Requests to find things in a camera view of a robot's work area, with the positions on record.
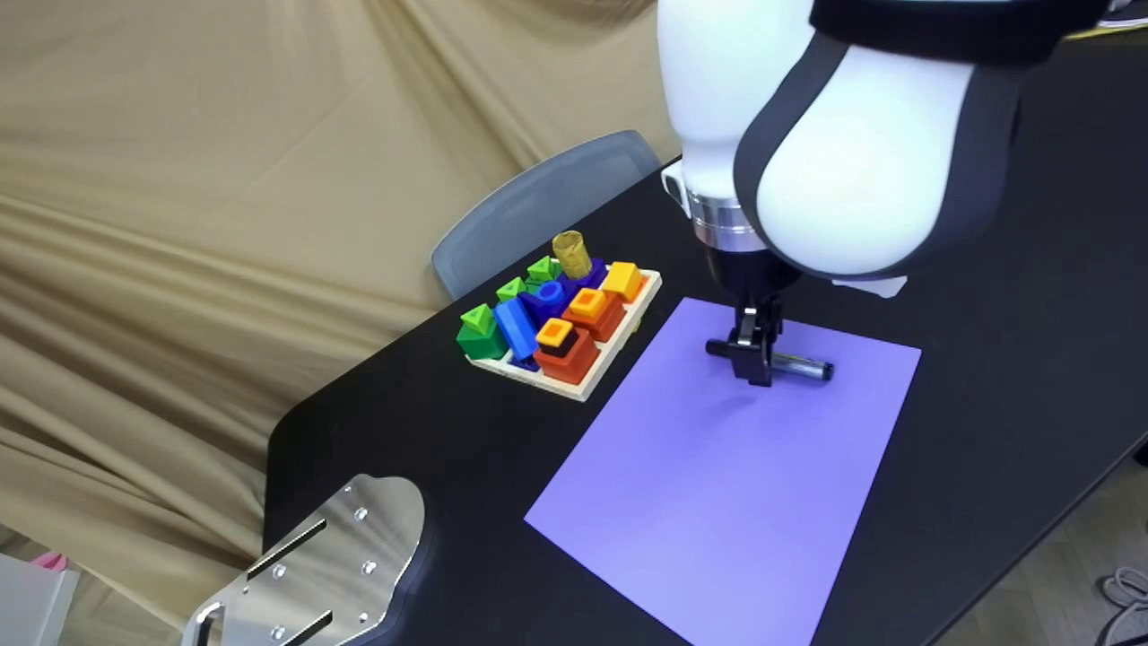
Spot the silver metal bracket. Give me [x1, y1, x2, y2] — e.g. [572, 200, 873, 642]
[178, 473, 427, 646]

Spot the purple mat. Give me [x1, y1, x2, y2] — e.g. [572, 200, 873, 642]
[526, 300, 917, 646]

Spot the colourful block toy tray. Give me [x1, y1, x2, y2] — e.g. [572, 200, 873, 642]
[455, 230, 663, 404]

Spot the black and yellow marker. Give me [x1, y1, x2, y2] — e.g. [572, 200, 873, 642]
[706, 340, 834, 381]

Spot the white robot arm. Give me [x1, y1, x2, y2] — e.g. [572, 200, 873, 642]
[658, 0, 1111, 383]

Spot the grey chair back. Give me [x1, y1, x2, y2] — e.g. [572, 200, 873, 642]
[432, 129, 661, 300]

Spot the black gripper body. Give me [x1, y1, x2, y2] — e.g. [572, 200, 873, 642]
[712, 252, 797, 353]

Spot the beige fabric backdrop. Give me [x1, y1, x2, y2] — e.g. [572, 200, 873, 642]
[0, 0, 666, 646]

